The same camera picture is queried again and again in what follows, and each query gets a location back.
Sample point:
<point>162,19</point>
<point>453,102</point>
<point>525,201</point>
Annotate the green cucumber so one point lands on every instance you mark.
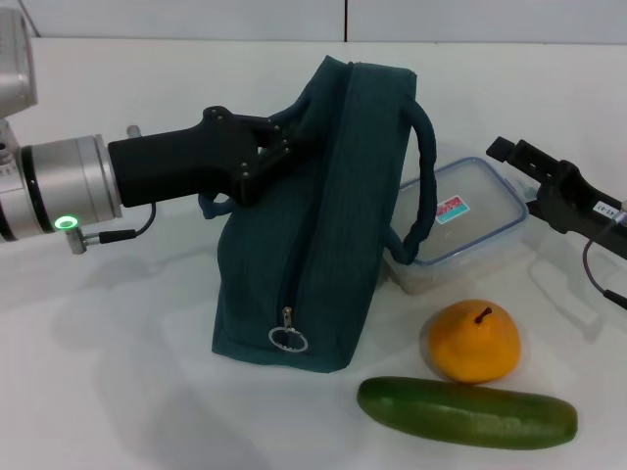
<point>465,416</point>

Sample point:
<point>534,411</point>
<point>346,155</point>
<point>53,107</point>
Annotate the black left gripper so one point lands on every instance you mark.
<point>171,164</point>

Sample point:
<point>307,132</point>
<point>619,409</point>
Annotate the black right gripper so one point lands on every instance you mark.
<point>583,205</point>

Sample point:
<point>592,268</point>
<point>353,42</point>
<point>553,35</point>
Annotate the orange pear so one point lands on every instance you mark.
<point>470,347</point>

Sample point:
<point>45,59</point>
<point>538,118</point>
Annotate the clear plastic food container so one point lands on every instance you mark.
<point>482,225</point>

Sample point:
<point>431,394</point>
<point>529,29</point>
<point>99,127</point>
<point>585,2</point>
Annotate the dark teal fabric lunch bag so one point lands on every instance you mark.
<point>313,235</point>

